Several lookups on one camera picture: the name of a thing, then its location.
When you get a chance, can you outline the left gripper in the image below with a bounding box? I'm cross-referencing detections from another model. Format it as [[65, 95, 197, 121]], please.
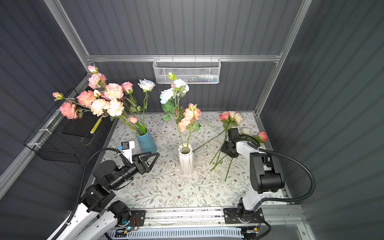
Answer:
[[110, 150, 158, 192]]

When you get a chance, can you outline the blue ceramic vase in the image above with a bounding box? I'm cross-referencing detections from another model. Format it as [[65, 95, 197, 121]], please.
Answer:
[[136, 129, 157, 154]]

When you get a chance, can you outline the white ribbed vase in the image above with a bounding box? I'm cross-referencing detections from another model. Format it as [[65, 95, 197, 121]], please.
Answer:
[[178, 144, 195, 175]]

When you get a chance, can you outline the coral spray rose stem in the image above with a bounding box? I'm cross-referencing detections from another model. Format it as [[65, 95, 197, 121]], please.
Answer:
[[178, 103, 202, 154]]

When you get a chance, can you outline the cream double peony stem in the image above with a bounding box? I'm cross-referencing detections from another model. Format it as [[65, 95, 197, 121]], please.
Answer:
[[90, 99, 144, 135]]

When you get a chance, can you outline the white green flower stem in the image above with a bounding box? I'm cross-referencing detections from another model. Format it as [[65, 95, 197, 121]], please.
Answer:
[[160, 72, 189, 145]]

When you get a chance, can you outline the white rose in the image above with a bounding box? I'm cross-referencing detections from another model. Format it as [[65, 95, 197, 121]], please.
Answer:
[[138, 79, 156, 135]]

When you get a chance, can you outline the single pink rose stem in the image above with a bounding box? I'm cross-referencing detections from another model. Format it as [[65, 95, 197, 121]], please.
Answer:
[[122, 82, 146, 136]]

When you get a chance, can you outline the pink peony stem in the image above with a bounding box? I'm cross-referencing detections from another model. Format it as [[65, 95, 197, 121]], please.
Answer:
[[102, 83, 124, 101]]

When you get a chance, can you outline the pink spray rose stem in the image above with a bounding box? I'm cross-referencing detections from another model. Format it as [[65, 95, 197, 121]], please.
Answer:
[[52, 91, 97, 120]]

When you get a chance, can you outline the pink multi-bloom rose stem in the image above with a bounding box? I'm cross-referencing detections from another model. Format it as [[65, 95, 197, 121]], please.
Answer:
[[88, 66, 107, 90]]

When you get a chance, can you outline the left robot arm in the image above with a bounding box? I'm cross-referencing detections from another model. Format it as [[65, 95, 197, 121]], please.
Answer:
[[48, 151, 160, 240]]

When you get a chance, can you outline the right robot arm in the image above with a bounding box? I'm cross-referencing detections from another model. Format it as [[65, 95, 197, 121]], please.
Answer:
[[221, 128, 285, 216]]

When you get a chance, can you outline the pile of artificial flowers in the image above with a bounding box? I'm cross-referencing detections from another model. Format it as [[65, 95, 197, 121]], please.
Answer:
[[193, 111, 268, 184]]

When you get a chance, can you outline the floral table mat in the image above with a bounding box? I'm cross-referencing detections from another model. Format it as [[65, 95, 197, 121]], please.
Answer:
[[115, 113, 251, 209]]

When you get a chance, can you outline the yellow marker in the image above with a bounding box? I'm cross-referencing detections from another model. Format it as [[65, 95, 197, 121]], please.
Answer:
[[90, 117, 103, 135]]

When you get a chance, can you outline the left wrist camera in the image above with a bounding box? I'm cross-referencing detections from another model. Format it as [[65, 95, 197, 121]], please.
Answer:
[[117, 141, 135, 165]]

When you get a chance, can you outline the right black cable conduit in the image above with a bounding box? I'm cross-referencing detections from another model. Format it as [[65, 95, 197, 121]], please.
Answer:
[[239, 134, 316, 202]]

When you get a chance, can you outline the black cable conduit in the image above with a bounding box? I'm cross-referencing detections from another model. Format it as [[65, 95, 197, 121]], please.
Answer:
[[239, 134, 316, 202], [50, 147, 130, 240]]

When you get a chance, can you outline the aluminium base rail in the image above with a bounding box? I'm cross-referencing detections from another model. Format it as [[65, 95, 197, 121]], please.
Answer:
[[62, 205, 304, 232]]

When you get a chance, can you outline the left black cable conduit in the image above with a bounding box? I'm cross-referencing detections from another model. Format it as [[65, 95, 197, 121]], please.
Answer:
[[50, 147, 130, 240]]

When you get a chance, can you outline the white wire basket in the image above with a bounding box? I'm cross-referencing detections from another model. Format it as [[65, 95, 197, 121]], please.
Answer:
[[153, 58, 222, 85]]

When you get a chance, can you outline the black wire basket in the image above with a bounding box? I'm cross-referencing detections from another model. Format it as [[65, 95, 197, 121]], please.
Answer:
[[23, 88, 110, 164]]

